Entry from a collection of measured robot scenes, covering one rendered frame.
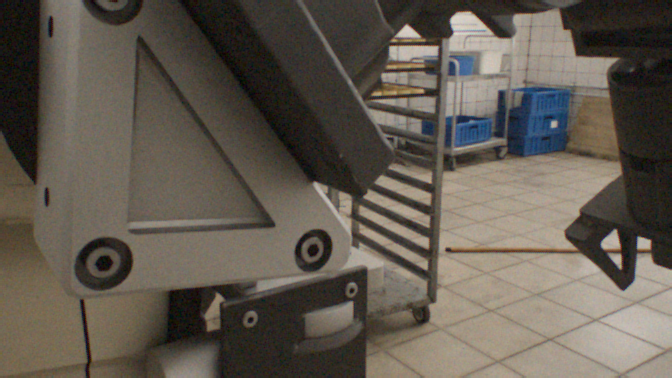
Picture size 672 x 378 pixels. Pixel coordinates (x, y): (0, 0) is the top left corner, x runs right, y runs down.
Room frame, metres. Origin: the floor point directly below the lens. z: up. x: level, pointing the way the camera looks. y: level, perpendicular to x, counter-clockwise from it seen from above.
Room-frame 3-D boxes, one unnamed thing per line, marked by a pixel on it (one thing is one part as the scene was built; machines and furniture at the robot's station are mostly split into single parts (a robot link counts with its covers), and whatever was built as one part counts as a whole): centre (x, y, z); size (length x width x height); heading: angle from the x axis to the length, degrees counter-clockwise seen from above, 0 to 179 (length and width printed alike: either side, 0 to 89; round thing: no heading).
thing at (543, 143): (5.98, -1.98, 0.10); 0.60 x 0.40 x 0.20; 122
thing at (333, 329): (0.43, 0.10, 0.99); 0.28 x 0.16 x 0.22; 34
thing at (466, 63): (5.36, -1.01, 0.87); 0.40 x 0.30 x 0.16; 37
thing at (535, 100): (5.98, -1.98, 0.50); 0.60 x 0.40 x 0.20; 126
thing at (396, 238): (2.50, -0.23, 0.33); 0.64 x 0.03 x 0.03; 28
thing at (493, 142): (5.51, -1.15, 0.57); 0.85 x 0.58 x 1.13; 131
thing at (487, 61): (5.62, -1.28, 0.89); 0.44 x 0.36 x 0.20; 42
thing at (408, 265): (2.50, -0.23, 0.24); 0.64 x 0.03 x 0.03; 28
